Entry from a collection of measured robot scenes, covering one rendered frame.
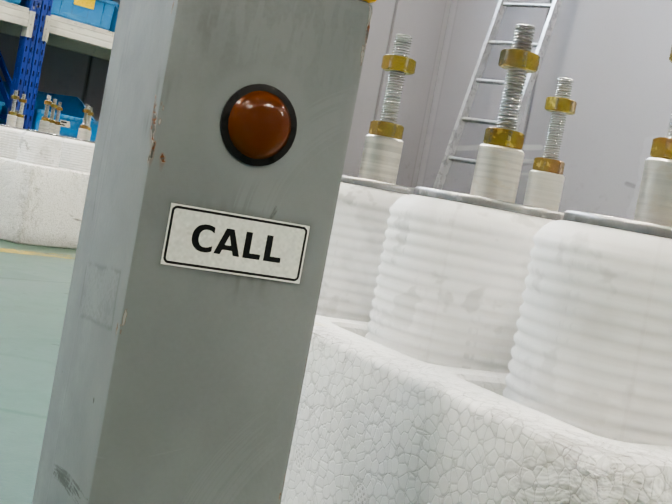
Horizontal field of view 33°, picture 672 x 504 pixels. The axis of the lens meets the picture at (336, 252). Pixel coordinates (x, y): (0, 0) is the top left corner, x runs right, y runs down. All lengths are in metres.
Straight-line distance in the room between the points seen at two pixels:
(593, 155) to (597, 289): 7.27
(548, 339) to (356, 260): 0.20
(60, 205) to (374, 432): 2.24
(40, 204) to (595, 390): 2.28
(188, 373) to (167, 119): 0.08
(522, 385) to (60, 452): 0.17
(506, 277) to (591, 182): 7.16
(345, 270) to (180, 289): 0.25
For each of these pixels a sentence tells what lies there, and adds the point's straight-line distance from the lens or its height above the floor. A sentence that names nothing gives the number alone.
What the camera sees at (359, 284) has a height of 0.20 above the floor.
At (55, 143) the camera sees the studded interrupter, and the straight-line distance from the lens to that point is 2.69.
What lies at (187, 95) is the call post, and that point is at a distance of 0.37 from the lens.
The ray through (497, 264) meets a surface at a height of 0.23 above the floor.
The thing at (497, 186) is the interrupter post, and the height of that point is 0.26.
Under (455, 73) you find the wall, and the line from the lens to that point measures 8.43.
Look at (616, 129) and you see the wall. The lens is 7.65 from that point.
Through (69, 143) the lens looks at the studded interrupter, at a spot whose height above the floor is 0.24.
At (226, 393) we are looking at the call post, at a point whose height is 0.17.
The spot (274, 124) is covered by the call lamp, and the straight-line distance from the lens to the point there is 0.38.
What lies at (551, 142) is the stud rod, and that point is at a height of 0.30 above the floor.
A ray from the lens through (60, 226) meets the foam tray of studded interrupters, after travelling 2.69.
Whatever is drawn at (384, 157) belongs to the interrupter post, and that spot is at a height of 0.27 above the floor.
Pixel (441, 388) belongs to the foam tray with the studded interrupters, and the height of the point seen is 0.18.
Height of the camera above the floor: 0.25
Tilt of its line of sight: 3 degrees down
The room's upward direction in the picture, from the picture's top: 11 degrees clockwise
